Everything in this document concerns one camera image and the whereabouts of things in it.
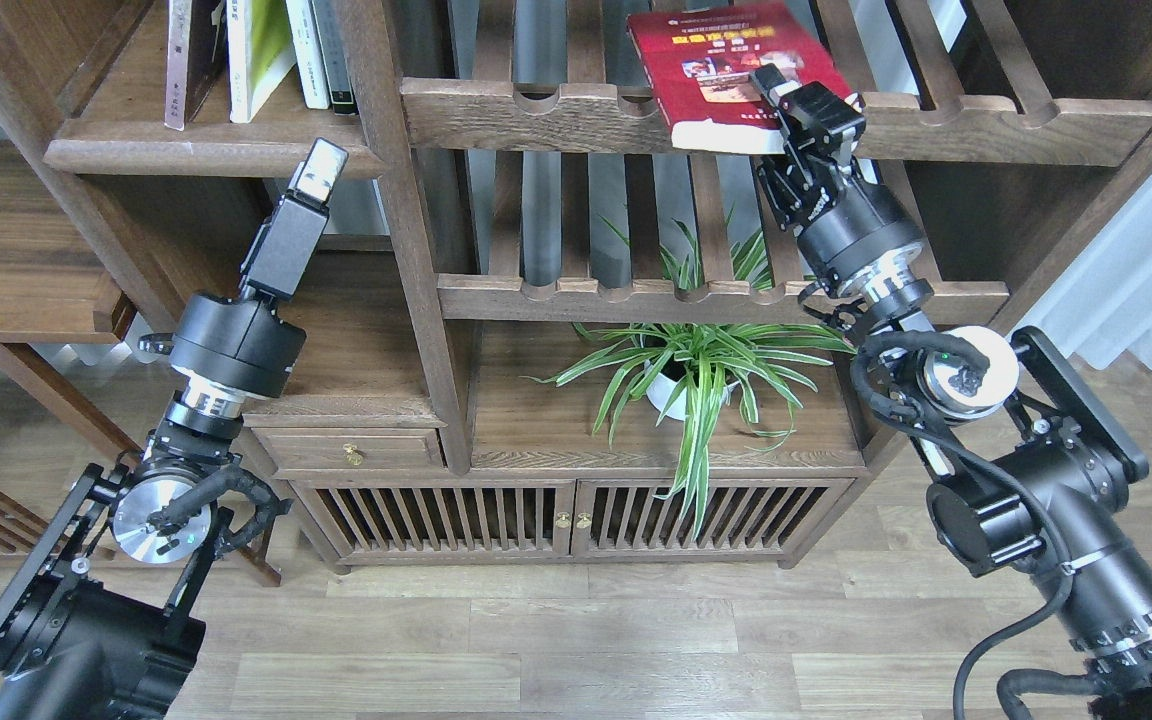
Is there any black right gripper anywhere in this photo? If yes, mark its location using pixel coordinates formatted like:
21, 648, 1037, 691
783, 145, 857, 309
750, 65, 924, 300

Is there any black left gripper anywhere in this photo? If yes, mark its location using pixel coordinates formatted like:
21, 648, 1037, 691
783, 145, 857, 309
169, 138, 349, 397

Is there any red book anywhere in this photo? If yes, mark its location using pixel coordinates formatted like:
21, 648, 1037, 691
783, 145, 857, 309
627, 1, 859, 156

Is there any yellow green book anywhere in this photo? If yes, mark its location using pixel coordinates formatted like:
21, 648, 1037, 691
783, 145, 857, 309
227, 1, 296, 124

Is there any dark brown book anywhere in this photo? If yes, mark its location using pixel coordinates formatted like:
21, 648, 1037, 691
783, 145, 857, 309
164, 1, 227, 131

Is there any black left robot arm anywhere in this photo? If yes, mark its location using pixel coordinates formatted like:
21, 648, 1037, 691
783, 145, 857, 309
0, 138, 348, 719

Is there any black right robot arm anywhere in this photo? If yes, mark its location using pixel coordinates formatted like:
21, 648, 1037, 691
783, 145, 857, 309
750, 65, 1152, 719

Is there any white upright book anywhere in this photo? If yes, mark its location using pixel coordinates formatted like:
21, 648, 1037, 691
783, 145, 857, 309
285, 0, 332, 109

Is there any grey black upright book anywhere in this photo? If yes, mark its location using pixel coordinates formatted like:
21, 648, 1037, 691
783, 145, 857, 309
311, 0, 358, 115

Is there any green spider plant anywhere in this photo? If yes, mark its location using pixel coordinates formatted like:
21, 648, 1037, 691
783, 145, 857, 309
528, 210, 857, 536

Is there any dark wooden bookshelf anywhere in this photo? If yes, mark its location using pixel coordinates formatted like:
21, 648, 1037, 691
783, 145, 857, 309
0, 0, 1152, 588

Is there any wooden side table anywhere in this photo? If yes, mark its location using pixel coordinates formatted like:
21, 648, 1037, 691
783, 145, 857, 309
0, 138, 282, 588

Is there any white plant pot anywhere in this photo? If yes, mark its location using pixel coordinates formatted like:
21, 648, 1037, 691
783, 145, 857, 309
639, 338, 738, 427

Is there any white curtain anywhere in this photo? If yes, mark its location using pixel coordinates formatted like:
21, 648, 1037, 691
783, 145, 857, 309
1011, 109, 1152, 377

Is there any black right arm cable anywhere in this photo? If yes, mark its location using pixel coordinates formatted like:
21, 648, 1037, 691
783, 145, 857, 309
801, 280, 1137, 720

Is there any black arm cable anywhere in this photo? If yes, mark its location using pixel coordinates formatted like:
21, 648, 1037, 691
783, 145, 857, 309
801, 280, 1137, 720
146, 465, 294, 558

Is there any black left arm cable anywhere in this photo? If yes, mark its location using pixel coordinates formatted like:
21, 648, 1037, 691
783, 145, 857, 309
146, 465, 294, 558

